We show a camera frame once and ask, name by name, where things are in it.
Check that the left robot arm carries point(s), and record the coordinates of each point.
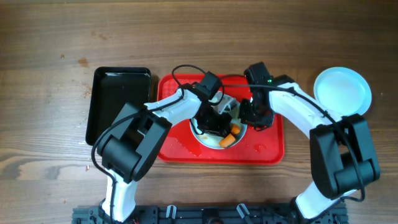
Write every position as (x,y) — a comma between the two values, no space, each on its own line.
(127,149)

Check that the light blue plate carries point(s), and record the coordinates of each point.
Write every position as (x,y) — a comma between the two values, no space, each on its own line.
(343,90)
(214,140)

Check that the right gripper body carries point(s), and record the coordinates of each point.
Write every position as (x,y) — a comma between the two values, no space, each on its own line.
(252,114)

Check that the orange sponge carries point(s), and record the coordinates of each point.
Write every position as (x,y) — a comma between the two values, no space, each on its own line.
(231,137)

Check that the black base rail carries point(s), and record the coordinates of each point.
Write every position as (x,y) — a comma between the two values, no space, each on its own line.
(272,213)

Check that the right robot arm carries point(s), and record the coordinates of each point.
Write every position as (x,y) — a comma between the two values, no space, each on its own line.
(342,155)

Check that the light blue plate top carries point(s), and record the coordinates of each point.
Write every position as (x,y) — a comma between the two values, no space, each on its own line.
(343,90)

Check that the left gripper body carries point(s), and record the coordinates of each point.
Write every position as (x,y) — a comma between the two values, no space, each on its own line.
(212,123)

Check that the black rectangular water tray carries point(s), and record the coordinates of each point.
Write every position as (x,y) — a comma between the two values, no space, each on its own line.
(112,88)

